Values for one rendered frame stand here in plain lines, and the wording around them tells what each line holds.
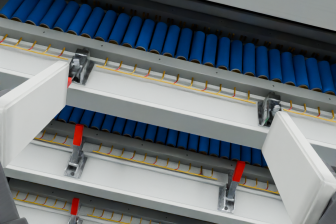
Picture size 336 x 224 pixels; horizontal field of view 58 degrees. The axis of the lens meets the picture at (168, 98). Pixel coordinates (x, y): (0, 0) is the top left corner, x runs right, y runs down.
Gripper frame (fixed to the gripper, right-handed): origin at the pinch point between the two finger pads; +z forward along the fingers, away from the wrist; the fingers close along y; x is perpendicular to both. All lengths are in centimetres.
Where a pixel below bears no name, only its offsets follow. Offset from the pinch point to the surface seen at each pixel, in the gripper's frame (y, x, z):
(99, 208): -8, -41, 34
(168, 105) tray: 0.6, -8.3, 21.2
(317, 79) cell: 21.5, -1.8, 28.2
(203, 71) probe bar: 4.2, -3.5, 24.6
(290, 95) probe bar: 16.9, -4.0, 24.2
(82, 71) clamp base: -11.3, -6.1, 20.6
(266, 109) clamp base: 13.3, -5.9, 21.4
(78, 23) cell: -15.0, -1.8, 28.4
